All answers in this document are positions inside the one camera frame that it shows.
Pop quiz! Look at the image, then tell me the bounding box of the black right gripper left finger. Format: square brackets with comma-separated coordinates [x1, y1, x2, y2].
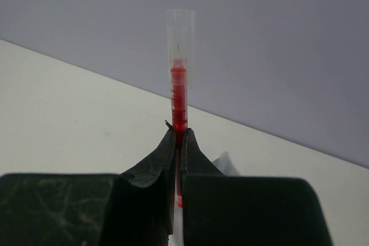
[1, 129, 176, 245]

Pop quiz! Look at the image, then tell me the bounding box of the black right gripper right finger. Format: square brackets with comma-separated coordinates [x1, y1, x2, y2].
[181, 129, 333, 245]

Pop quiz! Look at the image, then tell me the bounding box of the white left storage container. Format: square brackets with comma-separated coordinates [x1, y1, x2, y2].
[212, 152, 240, 176]

